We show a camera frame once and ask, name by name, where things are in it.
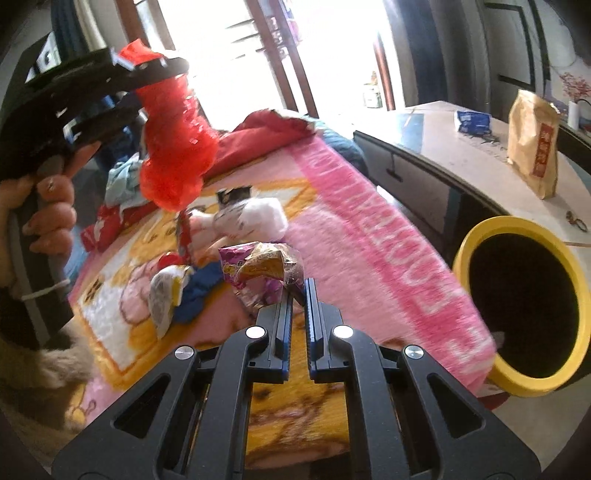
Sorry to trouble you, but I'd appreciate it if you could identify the pink printed blanket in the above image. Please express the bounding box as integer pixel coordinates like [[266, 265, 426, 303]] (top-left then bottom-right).
[[65, 136, 498, 468]]

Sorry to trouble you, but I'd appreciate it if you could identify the blue wrapper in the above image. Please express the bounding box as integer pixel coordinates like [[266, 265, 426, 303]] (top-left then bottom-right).
[[174, 262, 232, 324]]

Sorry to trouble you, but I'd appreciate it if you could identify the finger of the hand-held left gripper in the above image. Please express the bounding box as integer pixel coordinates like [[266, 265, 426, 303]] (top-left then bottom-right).
[[28, 46, 191, 100], [58, 95, 149, 149]]

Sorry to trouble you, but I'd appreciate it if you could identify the wooden window frame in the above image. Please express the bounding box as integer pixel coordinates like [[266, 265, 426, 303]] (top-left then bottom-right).
[[115, 0, 320, 117]]

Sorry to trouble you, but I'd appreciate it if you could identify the red plastic bag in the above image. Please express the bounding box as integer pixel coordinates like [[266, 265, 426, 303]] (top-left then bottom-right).
[[116, 39, 219, 214]]

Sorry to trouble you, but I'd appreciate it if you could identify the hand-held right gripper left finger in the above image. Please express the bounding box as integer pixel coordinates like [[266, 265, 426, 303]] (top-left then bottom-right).
[[51, 287, 295, 480]]

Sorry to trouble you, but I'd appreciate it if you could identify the blue tissue packet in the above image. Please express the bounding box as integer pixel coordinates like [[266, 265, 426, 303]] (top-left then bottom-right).
[[455, 110, 493, 136]]

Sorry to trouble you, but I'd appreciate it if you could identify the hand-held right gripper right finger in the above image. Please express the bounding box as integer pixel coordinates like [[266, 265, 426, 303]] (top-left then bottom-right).
[[302, 277, 541, 480]]

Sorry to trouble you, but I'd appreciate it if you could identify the purple gold snack wrapper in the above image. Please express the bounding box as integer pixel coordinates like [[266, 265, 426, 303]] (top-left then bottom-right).
[[218, 241, 306, 309]]

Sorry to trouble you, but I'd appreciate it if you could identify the brown paper bag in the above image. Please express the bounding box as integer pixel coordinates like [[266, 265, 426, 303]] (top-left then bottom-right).
[[505, 89, 561, 200]]

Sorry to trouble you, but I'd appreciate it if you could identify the light blue cloth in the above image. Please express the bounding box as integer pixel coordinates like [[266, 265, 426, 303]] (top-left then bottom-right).
[[105, 154, 145, 207]]

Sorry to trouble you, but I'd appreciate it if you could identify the dark crumpled wrapper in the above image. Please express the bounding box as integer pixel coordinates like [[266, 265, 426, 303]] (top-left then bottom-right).
[[216, 185, 254, 205]]

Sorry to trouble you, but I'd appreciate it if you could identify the small white green container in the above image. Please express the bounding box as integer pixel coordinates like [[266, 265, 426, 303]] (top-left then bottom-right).
[[362, 82, 383, 110]]

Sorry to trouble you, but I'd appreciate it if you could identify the red quilt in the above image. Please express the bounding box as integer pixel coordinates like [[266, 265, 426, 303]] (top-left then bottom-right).
[[203, 109, 320, 180]]

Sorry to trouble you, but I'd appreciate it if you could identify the white crumpled plastic bag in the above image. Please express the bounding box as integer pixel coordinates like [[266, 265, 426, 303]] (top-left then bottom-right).
[[187, 196, 288, 244]]

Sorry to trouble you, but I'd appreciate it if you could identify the red printed cloth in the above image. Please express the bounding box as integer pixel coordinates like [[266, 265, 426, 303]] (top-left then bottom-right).
[[80, 202, 158, 253]]

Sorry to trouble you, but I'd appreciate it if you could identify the person's left hand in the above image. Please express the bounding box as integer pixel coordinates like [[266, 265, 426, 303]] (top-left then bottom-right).
[[0, 142, 101, 289]]

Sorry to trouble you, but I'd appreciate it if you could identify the yellow trash bin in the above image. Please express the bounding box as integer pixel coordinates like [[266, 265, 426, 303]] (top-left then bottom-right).
[[452, 216, 583, 398]]

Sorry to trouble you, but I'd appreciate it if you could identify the dark teal cloth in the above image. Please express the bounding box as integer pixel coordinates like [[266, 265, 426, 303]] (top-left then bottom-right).
[[318, 126, 366, 172]]

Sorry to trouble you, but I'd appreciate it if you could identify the red white wrapper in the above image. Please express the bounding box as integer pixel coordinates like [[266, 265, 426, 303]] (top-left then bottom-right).
[[174, 211, 198, 267]]

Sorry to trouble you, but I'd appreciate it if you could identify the white yellow snack bag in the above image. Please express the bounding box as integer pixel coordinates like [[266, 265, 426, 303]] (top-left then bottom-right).
[[148, 264, 195, 341]]

